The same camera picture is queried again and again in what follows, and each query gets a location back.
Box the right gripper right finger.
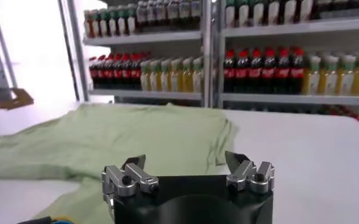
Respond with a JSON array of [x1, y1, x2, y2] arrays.
[[224, 150, 276, 195]]

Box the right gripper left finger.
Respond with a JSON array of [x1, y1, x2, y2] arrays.
[[101, 154, 160, 214]]

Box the green t-shirt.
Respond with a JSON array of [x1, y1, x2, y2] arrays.
[[0, 102, 238, 224]]

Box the red cap cola bottle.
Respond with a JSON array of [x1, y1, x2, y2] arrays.
[[261, 47, 276, 94], [113, 53, 123, 89], [130, 52, 142, 90], [121, 52, 132, 89], [290, 47, 305, 94], [223, 49, 236, 93], [105, 54, 115, 89], [89, 57, 99, 88], [236, 49, 249, 93], [275, 47, 291, 94], [249, 48, 263, 94], [97, 55, 106, 88]]

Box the brown cardboard box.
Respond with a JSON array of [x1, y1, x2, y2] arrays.
[[0, 87, 35, 111]]

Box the grey metal bottle shelf unit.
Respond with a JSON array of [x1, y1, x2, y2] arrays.
[[211, 0, 359, 122], [66, 0, 213, 108]]

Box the blue label dark bottle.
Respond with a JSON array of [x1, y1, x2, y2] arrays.
[[166, 0, 180, 30], [190, 0, 202, 30], [179, 0, 191, 30], [136, 0, 148, 33], [146, 0, 157, 31], [155, 0, 168, 30]]

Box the yellow blue cable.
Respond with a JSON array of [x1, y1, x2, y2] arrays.
[[49, 215, 76, 224]]

